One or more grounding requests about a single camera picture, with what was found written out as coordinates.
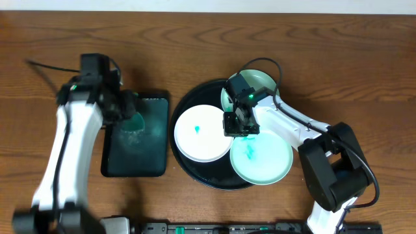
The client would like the green yellow sponge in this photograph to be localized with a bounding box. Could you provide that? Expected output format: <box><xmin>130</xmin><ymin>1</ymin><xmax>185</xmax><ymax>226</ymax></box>
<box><xmin>121</xmin><ymin>112</ymin><xmax>145</xmax><ymax>132</ymax></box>

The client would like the mint plate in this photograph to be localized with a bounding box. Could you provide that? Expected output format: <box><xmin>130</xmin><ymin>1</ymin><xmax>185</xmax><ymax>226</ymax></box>
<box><xmin>229</xmin><ymin>131</ymin><xmax>293</xmax><ymax>185</ymax></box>
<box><xmin>220</xmin><ymin>70</ymin><xmax>276</xmax><ymax>112</ymax></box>

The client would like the white plate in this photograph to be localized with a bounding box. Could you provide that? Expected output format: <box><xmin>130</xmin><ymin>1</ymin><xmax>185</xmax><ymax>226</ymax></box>
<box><xmin>174</xmin><ymin>105</ymin><xmax>233</xmax><ymax>163</ymax></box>

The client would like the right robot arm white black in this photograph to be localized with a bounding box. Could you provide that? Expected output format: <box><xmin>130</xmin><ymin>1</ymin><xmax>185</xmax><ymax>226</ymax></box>
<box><xmin>223</xmin><ymin>94</ymin><xmax>380</xmax><ymax>233</ymax></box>

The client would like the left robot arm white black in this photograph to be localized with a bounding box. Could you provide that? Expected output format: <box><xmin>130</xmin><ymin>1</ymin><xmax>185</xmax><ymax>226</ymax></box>
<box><xmin>12</xmin><ymin>88</ymin><xmax>137</xmax><ymax>234</ymax></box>

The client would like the black rectangular tray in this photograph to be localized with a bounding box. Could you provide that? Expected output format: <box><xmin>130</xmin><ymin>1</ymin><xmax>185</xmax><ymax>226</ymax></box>
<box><xmin>101</xmin><ymin>91</ymin><xmax>170</xmax><ymax>177</ymax></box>

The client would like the black round tray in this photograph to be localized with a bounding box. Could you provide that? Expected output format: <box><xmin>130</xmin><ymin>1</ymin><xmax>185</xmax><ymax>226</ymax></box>
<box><xmin>169</xmin><ymin>79</ymin><xmax>254</xmax><ymax>190</ymax></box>

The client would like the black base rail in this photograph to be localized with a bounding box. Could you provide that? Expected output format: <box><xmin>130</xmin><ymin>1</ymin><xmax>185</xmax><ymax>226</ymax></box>
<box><xmin>99</xmin><ymin>216</ymin><xmax>383</xmax><ymax>234</ymax></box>

